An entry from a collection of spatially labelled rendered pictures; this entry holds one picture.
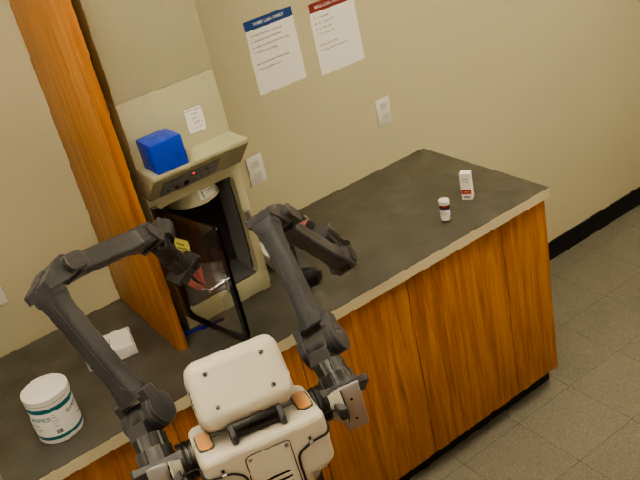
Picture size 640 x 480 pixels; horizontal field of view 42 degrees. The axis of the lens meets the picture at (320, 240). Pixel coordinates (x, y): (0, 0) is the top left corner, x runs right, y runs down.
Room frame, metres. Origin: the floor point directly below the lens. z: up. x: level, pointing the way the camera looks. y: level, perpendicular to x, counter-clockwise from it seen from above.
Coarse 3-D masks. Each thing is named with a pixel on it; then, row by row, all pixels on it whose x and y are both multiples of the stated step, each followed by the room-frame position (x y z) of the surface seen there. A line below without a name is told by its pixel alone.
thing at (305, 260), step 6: (306, 216) 2.47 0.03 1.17; (294, 246) 2.40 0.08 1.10; (294, 252) 2.41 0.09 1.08; (300, 252) 2.40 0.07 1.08; (306, 252) 2.41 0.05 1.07; (300, 258) 2.40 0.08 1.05; (306, 258) 2.41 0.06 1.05; (312, 258) 2.42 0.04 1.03; (300, 264) 2.40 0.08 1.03; (306, 264) 2.40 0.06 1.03; (312, 264) 2.42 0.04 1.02; (306, 270) 2.40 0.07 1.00; (312, 270) 2.41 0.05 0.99; (318, 270) 2.44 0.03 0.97; (306, 276) 2.40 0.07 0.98; (312, 276) 2.41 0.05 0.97
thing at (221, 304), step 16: (176, 224) 2.22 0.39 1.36; (192, 224) 2.15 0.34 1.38; (208, 224) 2.10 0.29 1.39; (192, 240) 2.17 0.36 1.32; (208, 240) 2.11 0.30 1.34; (208, 256) 2.13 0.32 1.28; (224, 256) 2.07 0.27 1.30; (208, 272) 2.15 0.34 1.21; (224, 272) 2.09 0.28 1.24; (192, 288) 2.24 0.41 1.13; (224, 288) 2.10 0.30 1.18; (192, 304) 2.26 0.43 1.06; (208, 304) 2.19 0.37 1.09; (224, 304) 2.12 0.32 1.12; (240, 304) 2.07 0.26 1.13; (208, 320) 2.22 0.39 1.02; (224, 320) 2.15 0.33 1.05; (240, 320) 2.08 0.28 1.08; (240, 336) 2.10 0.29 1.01
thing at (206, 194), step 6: (210, 186) 2.46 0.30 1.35; (216, 186) 2.50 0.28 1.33; (198, 192) 2.42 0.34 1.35; (204, 192) 2.43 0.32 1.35; (210, 192) 2.44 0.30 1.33; (216, 192) 2.46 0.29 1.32; (186, 198) 2.41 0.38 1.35; (192, 198) 2.41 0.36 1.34; (198, 198) 2.41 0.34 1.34; (204, 198) 2.42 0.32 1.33; (210, 198) 2.43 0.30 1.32; (174, 204) 2.43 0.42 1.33; (180, 204) 2.41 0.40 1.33; (186, 204) 2.41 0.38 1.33; (192, 204) 2.41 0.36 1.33; (198, 204) 2.41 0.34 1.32
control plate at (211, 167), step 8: (216, 160) 2.34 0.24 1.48; (200, 168) 2.31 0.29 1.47; (208, 168) 2.34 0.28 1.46; (216, 168) 2.38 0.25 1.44; (184, 176) 2.29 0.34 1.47; (192, 176) 2.33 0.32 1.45; (200, 176) 2.36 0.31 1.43; (168, 184) 2.27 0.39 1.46; (176, 184) 2.30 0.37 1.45; (168, 192) 2.31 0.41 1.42
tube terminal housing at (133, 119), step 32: (160, 96) 2.38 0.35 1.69; (192, 96) 2.43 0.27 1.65; (128, 128) 2.32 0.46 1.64; (160, 128) 2.37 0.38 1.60; (224, 128) 2.46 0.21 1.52; (128, 160) 2.36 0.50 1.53; (192, 192) 2.39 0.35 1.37; (256, 256) 2.46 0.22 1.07; (256, 288) 2.44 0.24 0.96; (192, 320) 2.32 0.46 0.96
